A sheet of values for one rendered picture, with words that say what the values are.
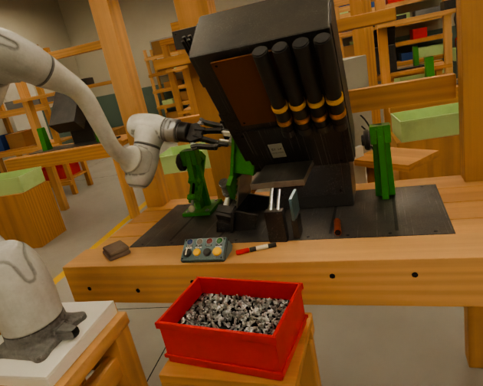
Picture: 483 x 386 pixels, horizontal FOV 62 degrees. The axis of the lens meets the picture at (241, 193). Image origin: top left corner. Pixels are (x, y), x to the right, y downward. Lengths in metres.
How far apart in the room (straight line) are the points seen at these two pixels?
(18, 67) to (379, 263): 1.09
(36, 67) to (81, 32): 12.16
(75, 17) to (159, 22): 2.54
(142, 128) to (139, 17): 11.03
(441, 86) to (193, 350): 1.29
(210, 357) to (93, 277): 0.66
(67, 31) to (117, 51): 11.75
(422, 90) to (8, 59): 1.38
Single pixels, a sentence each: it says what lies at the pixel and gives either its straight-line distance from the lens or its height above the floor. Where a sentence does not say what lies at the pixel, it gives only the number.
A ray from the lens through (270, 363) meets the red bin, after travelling 0.96.
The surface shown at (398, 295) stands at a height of 0.79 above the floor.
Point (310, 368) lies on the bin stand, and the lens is 1.21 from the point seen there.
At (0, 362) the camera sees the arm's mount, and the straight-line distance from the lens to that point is 1.26.
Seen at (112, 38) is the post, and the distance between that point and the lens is 1.95.
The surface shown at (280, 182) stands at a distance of 1.17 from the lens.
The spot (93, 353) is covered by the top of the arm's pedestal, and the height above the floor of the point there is 0.84.
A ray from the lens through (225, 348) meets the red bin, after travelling 0.99.
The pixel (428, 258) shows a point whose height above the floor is 0.90.
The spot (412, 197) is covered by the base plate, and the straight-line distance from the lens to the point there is 1.57.
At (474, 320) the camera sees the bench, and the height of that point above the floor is 0.25.
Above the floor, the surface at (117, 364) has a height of 0.73.
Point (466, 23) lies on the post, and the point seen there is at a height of 1.44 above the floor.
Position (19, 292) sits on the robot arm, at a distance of 1.13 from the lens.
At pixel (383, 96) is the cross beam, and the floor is 1.23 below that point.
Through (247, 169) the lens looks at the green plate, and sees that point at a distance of 1.38.
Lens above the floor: 1.48
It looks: 18 degrees down
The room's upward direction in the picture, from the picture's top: 12 degrees counter-clockwise
